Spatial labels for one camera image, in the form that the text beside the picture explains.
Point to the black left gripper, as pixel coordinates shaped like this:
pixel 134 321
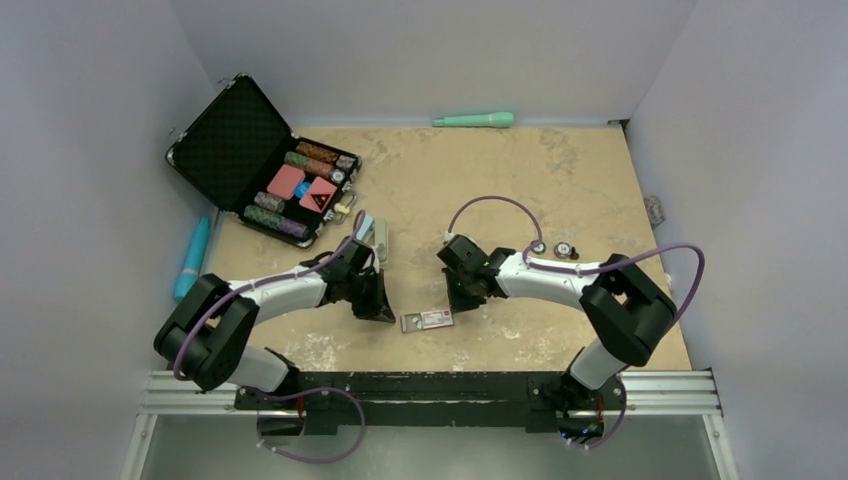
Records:
pixel 377 308

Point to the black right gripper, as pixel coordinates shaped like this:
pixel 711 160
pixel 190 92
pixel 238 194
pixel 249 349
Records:
pixel 458 303

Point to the red white staple box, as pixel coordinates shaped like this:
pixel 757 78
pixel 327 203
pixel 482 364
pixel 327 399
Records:
pixel 426 320

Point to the green stapler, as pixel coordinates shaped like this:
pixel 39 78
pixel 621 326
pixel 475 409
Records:
pixel 381 240

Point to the light blue stapler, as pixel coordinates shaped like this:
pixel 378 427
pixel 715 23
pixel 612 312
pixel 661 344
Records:
pixel 366 229

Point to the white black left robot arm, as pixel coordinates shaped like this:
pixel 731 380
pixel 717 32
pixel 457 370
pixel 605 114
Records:
pixel 206 337

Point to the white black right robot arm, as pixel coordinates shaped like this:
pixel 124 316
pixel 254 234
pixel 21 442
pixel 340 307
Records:
pixel 627 310

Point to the grey poker chip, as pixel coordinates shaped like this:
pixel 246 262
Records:
pixel 539 248

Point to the silver poker chip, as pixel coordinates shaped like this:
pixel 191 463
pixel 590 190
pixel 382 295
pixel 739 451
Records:
pixel 564 250

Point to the red triangle card deck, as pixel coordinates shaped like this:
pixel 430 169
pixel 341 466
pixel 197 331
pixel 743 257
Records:
pixel 316 195

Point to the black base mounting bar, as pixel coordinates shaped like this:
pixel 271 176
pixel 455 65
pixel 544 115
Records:
pixel 535 401

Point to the pink card deck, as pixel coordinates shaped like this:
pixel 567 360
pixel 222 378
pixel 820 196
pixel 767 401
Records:
pixel 285 182

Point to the teal green handheld massager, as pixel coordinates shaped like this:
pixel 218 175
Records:
pixel 499 120

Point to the blue handheld massager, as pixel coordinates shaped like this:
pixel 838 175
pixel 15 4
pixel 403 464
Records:
pixel 194 258

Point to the black poker chip case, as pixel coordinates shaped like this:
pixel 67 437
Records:
pixel 232 150

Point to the aluminium frame rail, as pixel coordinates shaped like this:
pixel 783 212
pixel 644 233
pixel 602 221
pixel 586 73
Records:
pixel 647 393

